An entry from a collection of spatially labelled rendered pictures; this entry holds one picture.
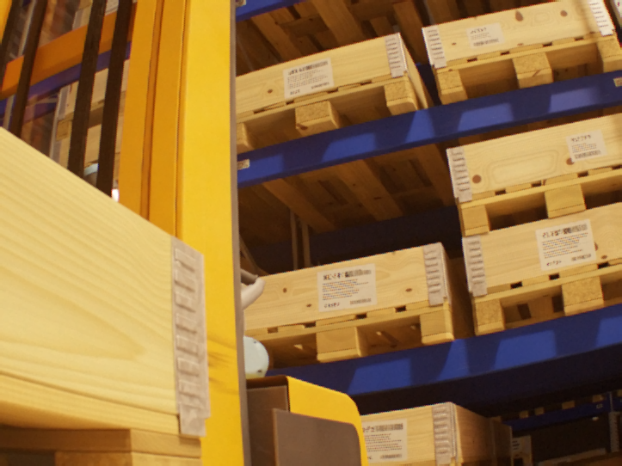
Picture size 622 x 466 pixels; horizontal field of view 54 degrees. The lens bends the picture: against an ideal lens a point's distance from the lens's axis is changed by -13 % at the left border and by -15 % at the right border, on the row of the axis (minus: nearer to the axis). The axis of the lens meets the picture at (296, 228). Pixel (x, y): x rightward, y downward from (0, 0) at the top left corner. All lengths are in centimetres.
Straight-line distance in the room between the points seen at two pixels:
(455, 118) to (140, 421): 214
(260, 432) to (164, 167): 39
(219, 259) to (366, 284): 150
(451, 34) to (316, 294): 115
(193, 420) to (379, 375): 171
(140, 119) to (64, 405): 55
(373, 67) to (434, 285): 91
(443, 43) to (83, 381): 233
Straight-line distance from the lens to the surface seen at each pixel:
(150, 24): 110
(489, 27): 273
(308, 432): 101
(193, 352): 73
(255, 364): 133
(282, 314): 249
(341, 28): 365
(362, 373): 240
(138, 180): 95
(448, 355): 234
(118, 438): 63
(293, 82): 283
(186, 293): 74
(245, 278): 186
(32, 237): 55
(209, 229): 93
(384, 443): 228
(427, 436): 225
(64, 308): 57
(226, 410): 89
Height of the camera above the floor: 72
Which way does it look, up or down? 22 degrees up
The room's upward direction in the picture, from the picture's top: 4 degrees counter-clockwise
